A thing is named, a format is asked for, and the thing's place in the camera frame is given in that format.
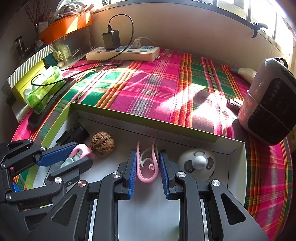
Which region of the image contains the pink ear hook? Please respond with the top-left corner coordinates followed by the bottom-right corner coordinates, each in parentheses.
top-left (137, 139), bottom-right (159, 184)

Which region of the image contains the pink case with green disc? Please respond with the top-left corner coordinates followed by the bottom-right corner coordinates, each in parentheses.
top-left (60, 144), bottom-right (94, 168)

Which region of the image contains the black charger adapter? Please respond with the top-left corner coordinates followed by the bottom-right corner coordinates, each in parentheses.
top-left (102, 26), bottom-right (121, 50)

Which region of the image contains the white panda face toy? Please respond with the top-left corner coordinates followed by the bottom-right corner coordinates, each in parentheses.
top-left (177, 148), bottom-right (216, 181)

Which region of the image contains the black smartphone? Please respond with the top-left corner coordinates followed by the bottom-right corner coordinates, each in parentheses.
top-left (28, 77), bottom-right (75, 130)

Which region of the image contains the orange tray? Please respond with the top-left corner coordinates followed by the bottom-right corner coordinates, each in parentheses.
top-left (38, 11), bottom-right (92, 45)

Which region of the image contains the black folding knife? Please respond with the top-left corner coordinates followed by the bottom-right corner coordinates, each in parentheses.
top-left (56, 122), bottom-right (90, 146)

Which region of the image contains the black window latch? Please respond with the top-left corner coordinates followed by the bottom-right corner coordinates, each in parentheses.
top-left (251, 23), bottom-right (268, 39)

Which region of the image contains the plaid pink green tablecloth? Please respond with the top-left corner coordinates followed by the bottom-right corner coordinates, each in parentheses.
top-left (13, 49), bottom-right (293, 240)

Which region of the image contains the pink black mini heater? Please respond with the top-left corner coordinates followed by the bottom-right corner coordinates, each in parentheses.
top-left (238, 57), bottom-right (295, 146)

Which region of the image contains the yellow green box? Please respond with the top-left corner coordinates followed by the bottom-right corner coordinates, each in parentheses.
top-left (11, 60), bottom-right (45, 102)

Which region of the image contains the green tissue pack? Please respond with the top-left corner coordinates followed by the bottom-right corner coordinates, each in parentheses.
top-left (23, 66), bottom-right (66, 114)

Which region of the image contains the brown carved walnut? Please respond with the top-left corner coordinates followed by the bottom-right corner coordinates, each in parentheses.
top-left (90, 132), bottom-right (115, 156)

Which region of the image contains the white shallow cardboard box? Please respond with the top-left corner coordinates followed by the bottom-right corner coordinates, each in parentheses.
top-left (35, 103), bottom-right (247, 240)

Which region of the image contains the striped white box lid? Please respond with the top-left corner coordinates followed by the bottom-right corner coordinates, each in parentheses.
top-left (7, 44), bottom-right (54, 89)

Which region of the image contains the black charging cable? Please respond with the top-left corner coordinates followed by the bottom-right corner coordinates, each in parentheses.
top-left (31, 14), bottom-right (135, 88)

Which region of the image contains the white power strip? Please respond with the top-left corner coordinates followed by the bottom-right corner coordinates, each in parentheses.
top-left (86, 46), bottom-right (160, 62)

